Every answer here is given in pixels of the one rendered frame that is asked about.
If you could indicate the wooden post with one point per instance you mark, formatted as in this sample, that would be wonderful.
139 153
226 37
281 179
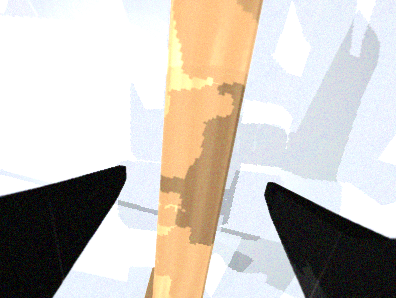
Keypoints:
149 290

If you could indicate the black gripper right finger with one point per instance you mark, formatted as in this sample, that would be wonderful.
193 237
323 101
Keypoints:
331 255

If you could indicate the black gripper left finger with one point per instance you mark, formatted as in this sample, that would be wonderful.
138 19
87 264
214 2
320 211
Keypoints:
44 230

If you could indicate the light wooden board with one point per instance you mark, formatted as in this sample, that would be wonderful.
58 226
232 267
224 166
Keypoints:
211 43

